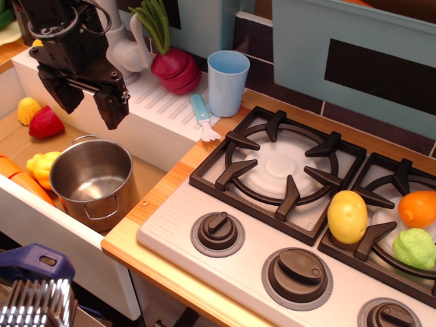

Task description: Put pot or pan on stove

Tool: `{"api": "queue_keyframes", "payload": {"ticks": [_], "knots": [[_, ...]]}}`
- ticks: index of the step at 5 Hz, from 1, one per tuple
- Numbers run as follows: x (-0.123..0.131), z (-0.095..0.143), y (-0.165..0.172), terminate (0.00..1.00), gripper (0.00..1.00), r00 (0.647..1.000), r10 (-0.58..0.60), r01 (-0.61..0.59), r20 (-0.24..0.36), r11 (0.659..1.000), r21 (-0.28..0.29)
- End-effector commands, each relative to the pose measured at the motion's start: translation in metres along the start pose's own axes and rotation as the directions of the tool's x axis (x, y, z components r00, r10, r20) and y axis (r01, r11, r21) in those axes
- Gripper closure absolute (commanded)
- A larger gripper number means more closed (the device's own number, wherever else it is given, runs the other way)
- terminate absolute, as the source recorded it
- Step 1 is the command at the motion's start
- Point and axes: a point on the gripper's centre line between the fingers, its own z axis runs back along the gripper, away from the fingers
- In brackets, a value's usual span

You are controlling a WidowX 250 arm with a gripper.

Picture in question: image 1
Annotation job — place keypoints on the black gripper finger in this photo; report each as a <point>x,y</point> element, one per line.
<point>112,106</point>
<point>67,96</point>

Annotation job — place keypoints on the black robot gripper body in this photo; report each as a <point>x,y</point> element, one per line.
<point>78,55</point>

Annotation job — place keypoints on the stainless steel pot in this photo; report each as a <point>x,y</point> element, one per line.
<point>94,179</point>

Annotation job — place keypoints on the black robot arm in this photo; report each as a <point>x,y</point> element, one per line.
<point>56,13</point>

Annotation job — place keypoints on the left stove knob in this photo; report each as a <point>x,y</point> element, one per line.
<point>217,235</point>

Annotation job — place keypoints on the stove knob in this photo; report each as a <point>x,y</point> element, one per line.
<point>387,312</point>
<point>297,279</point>
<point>217,235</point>

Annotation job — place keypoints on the silver toy stove top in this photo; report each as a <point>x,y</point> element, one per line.
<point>239,276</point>

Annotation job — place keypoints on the middle stove knob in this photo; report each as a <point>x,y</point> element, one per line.
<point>297,279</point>

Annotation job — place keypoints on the right stove knob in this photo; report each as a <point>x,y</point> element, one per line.
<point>387,312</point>

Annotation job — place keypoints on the red toy pepper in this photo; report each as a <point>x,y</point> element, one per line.
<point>45,124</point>

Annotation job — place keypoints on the yellow toy corn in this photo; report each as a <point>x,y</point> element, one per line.
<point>27,109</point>

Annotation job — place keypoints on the white toy faucet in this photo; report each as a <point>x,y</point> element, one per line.
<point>131,58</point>

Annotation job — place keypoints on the white toy sink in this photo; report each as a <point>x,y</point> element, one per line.
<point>159,130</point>

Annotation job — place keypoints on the red toy radish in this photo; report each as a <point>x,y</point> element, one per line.
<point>174,68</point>

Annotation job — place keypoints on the yellow toy pepper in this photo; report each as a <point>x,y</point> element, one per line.
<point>39,167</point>

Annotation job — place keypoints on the orange toy carrot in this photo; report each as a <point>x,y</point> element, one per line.
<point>13,172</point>

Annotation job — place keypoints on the blue white toy fork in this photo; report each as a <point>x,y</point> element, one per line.
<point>203,118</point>

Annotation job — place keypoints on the light blue plastic cup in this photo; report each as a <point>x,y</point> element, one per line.
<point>227,75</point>

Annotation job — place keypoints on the left black burner grate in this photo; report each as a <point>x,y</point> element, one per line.
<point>280,172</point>

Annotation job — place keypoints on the black burner grate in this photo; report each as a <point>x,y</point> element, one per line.
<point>280,172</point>
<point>382,182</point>

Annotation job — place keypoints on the blue metal grater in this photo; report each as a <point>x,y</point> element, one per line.
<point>41,293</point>

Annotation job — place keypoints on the yellow toy potato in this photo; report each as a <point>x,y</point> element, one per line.
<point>347,217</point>

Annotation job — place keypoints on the orange toy fruit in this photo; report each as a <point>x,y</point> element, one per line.
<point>417,209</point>

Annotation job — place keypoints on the green toy lettuce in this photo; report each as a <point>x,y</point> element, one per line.
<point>415,248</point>

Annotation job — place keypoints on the right black burner grate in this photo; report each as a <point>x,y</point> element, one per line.
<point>382,182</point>

